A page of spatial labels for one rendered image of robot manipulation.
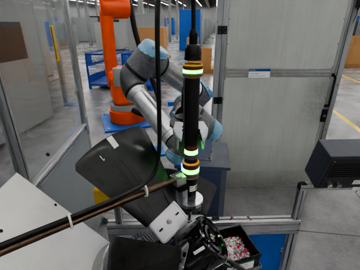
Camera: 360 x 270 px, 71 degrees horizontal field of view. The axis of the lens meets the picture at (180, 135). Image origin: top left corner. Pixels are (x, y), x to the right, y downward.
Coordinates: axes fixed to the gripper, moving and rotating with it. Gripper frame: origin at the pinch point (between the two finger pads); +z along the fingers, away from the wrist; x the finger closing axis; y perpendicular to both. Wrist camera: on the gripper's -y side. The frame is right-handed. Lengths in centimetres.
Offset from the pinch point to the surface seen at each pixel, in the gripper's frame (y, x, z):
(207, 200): 28.8, -6.7, -13.3
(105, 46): 7, 114, -395
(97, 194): 41, 36, -34
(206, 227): 22.8, -3.7, 5.0
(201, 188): 28.7, -5.3, -20.0
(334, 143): 22, -63, -40
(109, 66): 39, 112, -399
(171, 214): 20.6, 4.9, 2.3
